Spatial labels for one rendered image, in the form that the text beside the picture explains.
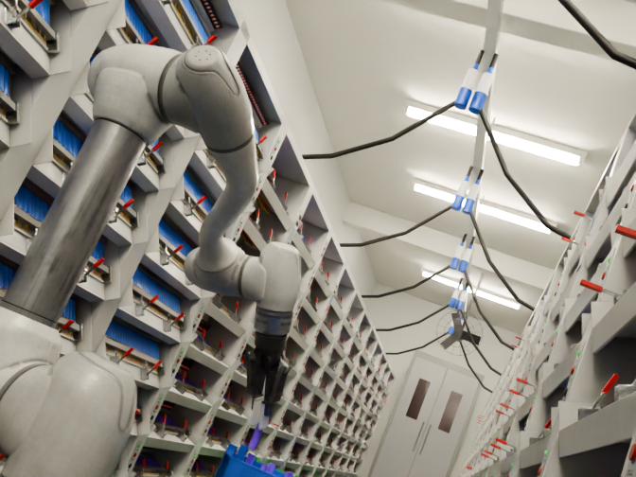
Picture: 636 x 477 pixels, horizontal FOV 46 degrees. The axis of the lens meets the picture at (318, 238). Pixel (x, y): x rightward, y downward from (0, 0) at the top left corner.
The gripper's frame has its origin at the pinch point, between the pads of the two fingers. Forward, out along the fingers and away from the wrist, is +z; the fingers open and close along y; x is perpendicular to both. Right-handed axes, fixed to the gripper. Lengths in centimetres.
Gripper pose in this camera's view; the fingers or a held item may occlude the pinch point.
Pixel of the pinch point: (260, 413)
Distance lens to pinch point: 186.5
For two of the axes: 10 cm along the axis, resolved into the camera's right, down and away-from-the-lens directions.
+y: 7.7, 1.7, -6.1
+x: 6.2, 0.0, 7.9
